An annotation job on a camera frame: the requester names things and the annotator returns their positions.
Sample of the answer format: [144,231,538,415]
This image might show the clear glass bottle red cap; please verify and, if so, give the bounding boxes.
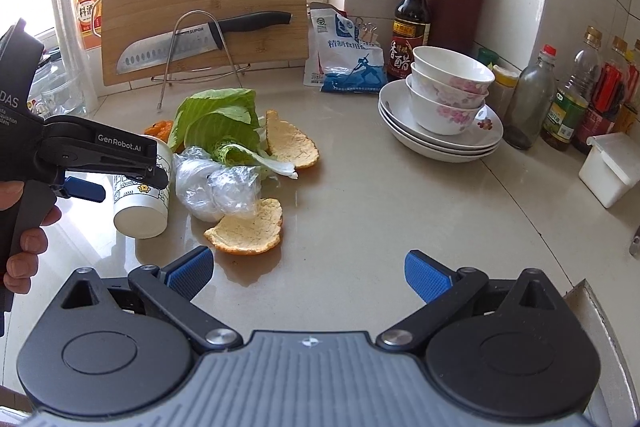
[503,44,556,150]

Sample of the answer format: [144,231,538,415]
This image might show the dark vinegar bottle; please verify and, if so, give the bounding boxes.
[387,0,431,80]

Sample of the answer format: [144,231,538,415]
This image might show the small orange tangerine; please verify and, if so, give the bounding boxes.
[143,120,174,143]

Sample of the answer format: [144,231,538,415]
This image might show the white plastic lidded box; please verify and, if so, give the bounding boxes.
[578,132,640,209]

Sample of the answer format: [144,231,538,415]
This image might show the top white floral bowl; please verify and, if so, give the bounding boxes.
[413,46,495,94]

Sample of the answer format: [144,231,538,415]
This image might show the oil bottle green label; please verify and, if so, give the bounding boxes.
[540,26,602,150]

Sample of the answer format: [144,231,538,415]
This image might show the yellow oil bottle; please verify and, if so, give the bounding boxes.
[612,40,640,133]

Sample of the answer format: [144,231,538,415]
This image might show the orange peel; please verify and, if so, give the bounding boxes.
[204,198,283,256]
[266,109,320,169]

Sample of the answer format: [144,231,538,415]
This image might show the green cabbage leaf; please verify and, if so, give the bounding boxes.
[168,88,297,179]

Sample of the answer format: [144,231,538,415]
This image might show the near orange peel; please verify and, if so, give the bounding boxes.
[204,198,283,256]

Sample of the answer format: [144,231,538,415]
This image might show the lower white floral bowl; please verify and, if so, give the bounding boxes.
[405,74,486,135]

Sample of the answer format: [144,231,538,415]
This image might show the clear glass mug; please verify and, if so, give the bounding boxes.
[27,64,86,118]

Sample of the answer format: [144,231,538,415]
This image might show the crumpled clear plastic bag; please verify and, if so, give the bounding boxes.
[172,146,260,223]

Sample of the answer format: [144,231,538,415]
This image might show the far orange peel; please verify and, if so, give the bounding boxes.
[266,109,320,169]

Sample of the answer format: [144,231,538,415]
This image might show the red label sauce bottle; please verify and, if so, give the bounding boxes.
[572,36,629,154]

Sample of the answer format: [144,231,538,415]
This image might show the blue white salt bag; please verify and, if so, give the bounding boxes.
[303,4,387,93]

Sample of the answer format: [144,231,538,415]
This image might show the white floral bowl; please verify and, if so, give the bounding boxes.
[413,46,495,94]
[405,74,486,135]

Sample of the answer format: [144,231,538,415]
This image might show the person left hand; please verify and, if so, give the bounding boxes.
[0,181,62,295]

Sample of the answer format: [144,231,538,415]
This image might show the green lidded jar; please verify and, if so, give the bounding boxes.
[475,45,522,128]

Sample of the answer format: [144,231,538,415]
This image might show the metal wire rack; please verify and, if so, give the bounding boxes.
[150,8,252,112]

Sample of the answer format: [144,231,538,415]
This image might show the black handled kitchen knife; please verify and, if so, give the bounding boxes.
[116,11,293,75]

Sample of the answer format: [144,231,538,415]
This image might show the stacked white plates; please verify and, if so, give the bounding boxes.
[378,80,503,164]

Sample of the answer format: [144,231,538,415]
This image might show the printed white paper cup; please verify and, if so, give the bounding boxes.
[113,136,172,239]

